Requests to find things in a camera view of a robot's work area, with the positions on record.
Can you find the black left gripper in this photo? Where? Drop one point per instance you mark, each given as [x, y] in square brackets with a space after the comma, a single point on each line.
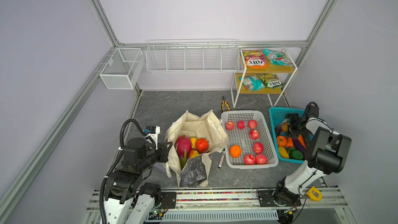
[164, 150]

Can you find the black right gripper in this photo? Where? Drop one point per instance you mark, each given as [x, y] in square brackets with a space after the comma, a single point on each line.
[292, 133]

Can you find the brown potato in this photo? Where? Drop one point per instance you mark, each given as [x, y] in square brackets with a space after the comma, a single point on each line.
[285, 127]

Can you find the pink dragon fruit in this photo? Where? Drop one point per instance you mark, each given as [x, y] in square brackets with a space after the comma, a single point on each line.
[183, 147]

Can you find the small yellow lemon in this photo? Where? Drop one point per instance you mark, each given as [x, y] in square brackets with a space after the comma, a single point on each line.
[194, 153]

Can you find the cream canvas grocery bag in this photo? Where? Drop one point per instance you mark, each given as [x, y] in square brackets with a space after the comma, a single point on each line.
[196, 171]

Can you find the red tomato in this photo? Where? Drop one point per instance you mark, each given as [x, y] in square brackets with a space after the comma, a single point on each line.
[202, 145]

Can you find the green pink snack bag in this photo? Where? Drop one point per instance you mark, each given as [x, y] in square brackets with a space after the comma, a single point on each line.
[277, 58]

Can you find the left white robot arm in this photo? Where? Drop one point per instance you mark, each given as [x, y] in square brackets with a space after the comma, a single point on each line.
[124, 197]

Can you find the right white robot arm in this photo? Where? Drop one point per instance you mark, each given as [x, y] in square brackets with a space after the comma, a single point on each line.
[323, 151]

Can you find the green Fox's candy bag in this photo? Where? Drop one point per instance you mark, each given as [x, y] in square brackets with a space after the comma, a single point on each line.
[270, 81]

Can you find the teal snack bag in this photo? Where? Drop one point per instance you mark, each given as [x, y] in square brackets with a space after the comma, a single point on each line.
[252, 83]

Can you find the orange Fox's candy bag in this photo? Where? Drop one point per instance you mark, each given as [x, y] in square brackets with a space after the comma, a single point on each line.
[255, 59]

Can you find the teal plastic vegetable basket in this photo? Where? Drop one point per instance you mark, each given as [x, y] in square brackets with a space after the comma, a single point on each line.
[277, 116]

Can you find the dark purple eggplant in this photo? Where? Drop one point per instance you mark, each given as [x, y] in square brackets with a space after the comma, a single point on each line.
[298, 145]

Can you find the small orange pumpkin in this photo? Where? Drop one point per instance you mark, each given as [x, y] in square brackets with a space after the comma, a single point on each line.
[281, 141]

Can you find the green pepper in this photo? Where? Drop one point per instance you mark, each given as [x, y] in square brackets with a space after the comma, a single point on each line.
[296, 154]

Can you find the yellow vegetable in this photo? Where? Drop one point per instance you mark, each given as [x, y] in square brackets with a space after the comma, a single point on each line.
[283, 152]

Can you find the red apple back right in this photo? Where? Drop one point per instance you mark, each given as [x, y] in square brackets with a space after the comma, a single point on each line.
[252, 124]

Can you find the red apple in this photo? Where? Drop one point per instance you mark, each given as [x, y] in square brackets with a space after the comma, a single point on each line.
[240, 124]
[261, 159]
[230, 125]
[252, 124]

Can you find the red apple front right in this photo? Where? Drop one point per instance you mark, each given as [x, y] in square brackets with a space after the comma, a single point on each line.
[261, 159]

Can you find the white plastic fruit basket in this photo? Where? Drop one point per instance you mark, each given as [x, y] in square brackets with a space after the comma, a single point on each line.
[241, 138]

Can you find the red apple back middle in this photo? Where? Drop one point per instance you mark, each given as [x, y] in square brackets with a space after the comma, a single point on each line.
[240, 124]

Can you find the red apple back left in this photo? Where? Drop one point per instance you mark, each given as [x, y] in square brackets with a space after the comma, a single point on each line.
[230, 125]

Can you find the orange tangerine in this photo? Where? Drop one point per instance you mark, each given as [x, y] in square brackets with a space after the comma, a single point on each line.
[235, 151]

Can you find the white wooden two-tier shelf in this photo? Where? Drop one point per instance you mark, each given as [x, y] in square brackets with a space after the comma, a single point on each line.
[263, 72]

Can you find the yellow tape measure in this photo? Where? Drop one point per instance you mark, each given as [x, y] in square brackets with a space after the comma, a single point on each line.
[314, 194]

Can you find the silver marker pen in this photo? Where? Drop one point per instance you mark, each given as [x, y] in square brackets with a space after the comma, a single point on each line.
[221, 159]

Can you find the yellow handled pliers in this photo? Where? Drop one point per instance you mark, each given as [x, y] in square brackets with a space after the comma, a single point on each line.
[225, 106]

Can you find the small white wire basket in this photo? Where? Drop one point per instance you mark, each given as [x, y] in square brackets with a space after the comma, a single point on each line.
[123, 69]

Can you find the long white wire basket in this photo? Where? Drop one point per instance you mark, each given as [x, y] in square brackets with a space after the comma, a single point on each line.
[192, 55]

